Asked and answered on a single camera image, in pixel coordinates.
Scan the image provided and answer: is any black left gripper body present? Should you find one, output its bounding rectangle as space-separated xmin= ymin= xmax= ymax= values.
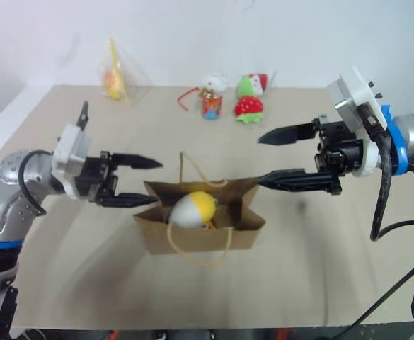
xmin=73 ymin=151 xmax=120 ymax=207

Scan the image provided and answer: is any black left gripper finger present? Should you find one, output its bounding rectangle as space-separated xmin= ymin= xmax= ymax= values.
xmin=101 ymin=193 xmax=159 ymax=209
xmin=110 ymin=152 xmax=164 ymax=170

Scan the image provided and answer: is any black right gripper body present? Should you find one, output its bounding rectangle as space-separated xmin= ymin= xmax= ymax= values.
xmin=311 ymin=113 xmax=366 ymax=196

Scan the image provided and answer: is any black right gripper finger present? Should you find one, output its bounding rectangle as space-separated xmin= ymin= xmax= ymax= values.
xmin=256 ymin=123 xmax=318 ymax=146
xmin=256 ymin=169 xmax=335 ymax=193

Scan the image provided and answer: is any white and yellow egg plush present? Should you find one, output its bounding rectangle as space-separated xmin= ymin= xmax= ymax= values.
xmin=168 ymin=191 xmax=218 ymax=230

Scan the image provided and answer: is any brown paper bag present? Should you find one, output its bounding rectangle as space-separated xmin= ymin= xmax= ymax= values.
xmin=132 ymin=151 xmax=267 ymax=268

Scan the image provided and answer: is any clear bag with yellow toy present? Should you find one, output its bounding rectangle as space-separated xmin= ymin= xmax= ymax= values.
xmin=96 ymin=35 xmax=152 ymax=108

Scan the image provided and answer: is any green and red strawberry plush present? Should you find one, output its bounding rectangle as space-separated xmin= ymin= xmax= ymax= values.
xmin=235 ymin=70 xmax=277 ymax=101

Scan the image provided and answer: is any beige table cover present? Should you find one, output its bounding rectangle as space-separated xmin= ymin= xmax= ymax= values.
xmin=0 ymin=84 xmax=414 ymax=332

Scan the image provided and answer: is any colourful can with white plush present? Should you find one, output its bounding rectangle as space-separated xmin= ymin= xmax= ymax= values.
xmin=198 ymin=72 xmax=231 ymax=122

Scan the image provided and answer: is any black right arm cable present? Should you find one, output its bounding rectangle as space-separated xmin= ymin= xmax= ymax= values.
xmin=359 ymin=104 xmax=414 ymax=242

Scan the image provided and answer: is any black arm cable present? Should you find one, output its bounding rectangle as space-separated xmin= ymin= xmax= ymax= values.
xmin=19 ymin=100 xmax=91 ymax=217
xmin=359 ymin=104 xmax=414 ymax=242

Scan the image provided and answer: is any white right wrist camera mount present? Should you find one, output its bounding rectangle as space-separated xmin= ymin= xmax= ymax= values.
xmin=326 ymin=64 xmax=389 ymax=179

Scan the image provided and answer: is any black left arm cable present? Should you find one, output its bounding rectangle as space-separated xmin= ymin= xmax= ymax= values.
xmin=19 ymin=100 xmax=91 ymax=217

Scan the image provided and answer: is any red cord loop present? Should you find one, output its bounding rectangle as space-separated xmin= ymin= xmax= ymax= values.
xmin=176 ymin=87 xmax=202 ymax=111

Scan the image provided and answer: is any thin black cable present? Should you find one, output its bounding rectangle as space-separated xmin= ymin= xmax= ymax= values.
xmin=333 ymin=256 xmax=414 ymax=340

